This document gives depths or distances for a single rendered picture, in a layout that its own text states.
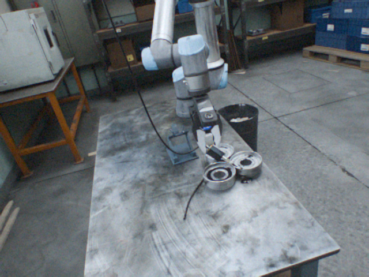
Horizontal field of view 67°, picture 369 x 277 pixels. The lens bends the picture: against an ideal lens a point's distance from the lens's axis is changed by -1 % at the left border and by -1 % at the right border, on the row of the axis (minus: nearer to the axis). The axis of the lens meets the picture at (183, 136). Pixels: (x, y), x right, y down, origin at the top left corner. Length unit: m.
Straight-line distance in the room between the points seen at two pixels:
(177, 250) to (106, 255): 0.19
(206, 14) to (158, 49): 0.36
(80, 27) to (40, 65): 1.73
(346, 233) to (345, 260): 0.19
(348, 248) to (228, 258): 1.18
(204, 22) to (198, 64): 0.45
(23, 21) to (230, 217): 2.51
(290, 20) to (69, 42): 3.41
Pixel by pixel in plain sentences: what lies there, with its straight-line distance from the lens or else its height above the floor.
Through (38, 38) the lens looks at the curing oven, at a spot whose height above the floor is 1.19.
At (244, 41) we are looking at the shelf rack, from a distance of 4.61.
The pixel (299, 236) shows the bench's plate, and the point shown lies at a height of 0.80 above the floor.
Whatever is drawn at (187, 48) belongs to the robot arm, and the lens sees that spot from 0.82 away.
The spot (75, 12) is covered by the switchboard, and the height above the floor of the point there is 1.29.
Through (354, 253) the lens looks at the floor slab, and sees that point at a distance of 1.82.
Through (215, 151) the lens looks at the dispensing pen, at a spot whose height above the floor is 0.90.
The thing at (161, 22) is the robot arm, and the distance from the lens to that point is 1.05.
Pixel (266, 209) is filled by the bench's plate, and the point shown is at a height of 0.80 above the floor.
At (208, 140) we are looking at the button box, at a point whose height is 0.82.
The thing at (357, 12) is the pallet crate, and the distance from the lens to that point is 4.59.
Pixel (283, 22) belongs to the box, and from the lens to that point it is 4.97.
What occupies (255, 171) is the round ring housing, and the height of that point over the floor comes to 0.82.
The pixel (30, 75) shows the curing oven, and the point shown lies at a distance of 2.99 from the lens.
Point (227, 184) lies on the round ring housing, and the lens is 0.88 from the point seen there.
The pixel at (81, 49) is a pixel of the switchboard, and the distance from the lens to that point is 4.60.
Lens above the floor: 1.38
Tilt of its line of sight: 29 degrees down
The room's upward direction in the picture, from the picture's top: 11 degrees counter-clockwise
